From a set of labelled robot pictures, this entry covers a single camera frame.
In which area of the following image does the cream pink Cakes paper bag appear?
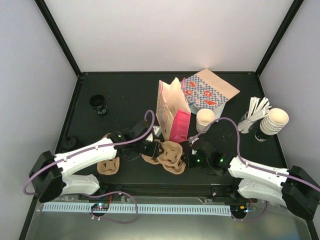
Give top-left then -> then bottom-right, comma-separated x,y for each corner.
156,77 -> 191,143

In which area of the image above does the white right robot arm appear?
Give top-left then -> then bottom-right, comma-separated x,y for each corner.
182,138 -> 320,221

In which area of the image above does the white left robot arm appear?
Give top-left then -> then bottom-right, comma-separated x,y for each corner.
28,121 -> 164,203

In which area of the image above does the black open coffee cup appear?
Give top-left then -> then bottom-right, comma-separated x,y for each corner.
89,94 -> 108,115

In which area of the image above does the black coffee cup with lid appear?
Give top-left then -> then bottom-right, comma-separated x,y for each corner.
61,135 -> 79,152

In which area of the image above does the light blue paper bag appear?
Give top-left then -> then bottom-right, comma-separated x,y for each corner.
186,96 -> 199,115

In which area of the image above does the blue checkered bakery paper bag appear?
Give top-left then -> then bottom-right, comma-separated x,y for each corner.
181,68 -> 240,111

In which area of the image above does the tall white paper cup stack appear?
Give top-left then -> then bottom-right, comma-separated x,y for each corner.
260,108 -> 289,136

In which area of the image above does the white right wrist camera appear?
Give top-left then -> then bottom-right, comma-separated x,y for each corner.
152,125 -> 162,137

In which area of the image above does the white slotted cable rail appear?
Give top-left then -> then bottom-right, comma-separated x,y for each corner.
40,202 -> 249,217

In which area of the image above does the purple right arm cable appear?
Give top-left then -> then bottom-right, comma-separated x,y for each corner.
190,117 -> 320,193

